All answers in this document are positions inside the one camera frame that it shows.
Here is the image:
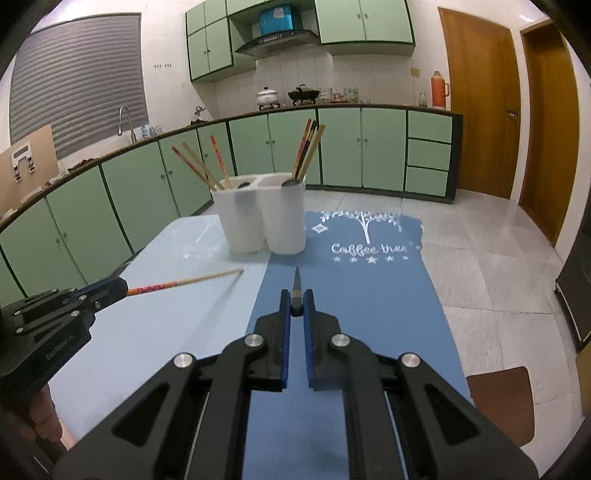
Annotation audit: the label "black glass-door cabinet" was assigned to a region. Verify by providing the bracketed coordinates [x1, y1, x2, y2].
[554, 240, 591, 356]

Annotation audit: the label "green base kitchen cabinets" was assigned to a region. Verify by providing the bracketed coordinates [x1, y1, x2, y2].
[0, 104, 464, 310]

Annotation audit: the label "grey metal utensil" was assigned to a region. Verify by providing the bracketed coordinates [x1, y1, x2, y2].
[291, 267, 304, 318]

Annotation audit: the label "metal sink faucet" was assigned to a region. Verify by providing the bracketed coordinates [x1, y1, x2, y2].
[117, 106, 138, 144]

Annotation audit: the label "orange thermos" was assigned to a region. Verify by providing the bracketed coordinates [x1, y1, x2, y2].
[431, 71, 450, 110]

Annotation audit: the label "green wall cabinet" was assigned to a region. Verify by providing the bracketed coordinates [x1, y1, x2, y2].
[185, 0, 257, 84]
[314, 0, 415, 58]

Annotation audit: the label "dark red chopstick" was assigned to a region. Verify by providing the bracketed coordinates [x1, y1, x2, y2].
[292, 118, 313, 180]

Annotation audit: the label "light blue placemat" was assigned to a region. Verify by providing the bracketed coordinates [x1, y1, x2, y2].
[46, 215, 273, 450]

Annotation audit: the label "red-handled bamboo chopstick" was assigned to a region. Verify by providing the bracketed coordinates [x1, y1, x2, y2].
[127, 268, 245, 297]
[210, 135, 230, 178]

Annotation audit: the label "black wok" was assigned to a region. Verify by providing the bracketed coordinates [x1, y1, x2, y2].
[287, 84, 321, 107]

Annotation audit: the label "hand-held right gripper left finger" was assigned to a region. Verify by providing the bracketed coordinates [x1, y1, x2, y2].
[54, 289, 291, 480]

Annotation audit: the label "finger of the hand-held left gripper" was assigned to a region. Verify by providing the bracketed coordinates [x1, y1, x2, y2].
[0, 276, 129, 352]

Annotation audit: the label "white plastic utensil holder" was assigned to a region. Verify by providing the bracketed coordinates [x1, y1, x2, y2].
[210, 174, 266, 254]
[257, 172, 308, 256]

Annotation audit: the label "dark blue printed placemat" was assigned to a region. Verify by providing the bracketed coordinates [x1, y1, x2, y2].
[240, 210, 474, 480]

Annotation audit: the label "black chopstick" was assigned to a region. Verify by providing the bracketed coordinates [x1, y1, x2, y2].
[295, 120, 317, 179]
[298, 122, 321, 180]

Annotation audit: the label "brown cardboard sheet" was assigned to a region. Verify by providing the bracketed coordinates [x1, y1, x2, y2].
[0, 124, 61, 213]

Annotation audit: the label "grey window blind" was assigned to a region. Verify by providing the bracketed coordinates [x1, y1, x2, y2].
[9, 13, 149, 160]

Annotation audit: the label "black range hood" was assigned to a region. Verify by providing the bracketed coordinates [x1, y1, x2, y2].
[235, 30, 321, 58]

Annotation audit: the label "brown wooden door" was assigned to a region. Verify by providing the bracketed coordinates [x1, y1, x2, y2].
[438, 7, 522, 200]
[518, 21, 580, 250]

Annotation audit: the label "blue box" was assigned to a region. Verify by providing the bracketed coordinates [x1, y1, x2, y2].
[259, 4, 298, 35]

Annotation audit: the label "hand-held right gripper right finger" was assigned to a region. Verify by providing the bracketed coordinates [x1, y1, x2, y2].
[303, 289, 540, 480]

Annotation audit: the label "row of glass jars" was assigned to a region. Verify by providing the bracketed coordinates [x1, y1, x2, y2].
[320, 87, 372, 104]

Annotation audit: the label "white lidded pot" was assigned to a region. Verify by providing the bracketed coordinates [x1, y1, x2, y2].
[256, 85, 281, 110]

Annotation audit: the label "person's left hand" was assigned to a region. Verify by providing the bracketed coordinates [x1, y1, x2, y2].
[25, 383, 63, 446]

